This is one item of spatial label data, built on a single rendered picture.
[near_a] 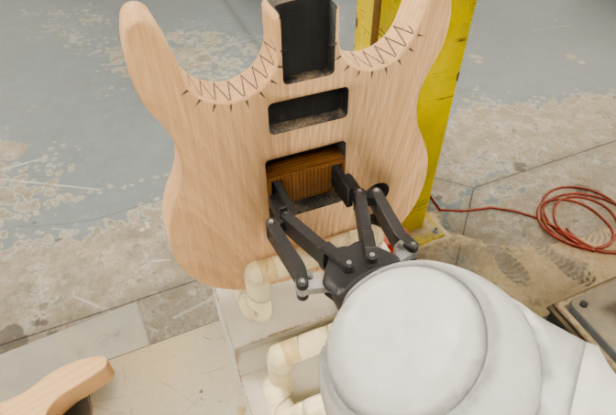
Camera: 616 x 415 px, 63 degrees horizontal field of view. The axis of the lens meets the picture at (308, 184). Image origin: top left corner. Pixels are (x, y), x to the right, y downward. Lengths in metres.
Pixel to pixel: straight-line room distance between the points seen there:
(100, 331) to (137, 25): 0.69
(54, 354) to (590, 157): 2.66
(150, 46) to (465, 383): 0.36
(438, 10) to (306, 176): 0.23
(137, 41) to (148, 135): 2.48
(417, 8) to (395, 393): 0.43
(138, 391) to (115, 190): 1.82
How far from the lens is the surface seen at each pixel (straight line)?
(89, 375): 0.88
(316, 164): 0.59
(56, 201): 2.70
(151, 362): 0.93
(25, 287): 2.40
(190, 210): 0.58
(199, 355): 0.91
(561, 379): 0.25
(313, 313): 0.73
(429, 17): 0.56
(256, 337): 0.72
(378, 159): 0.63
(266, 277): 0.65
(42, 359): 1.04
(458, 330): 0.21
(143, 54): 0.46
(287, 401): 0.73
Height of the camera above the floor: 1.73
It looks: 44 degrees down
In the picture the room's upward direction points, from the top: straight up
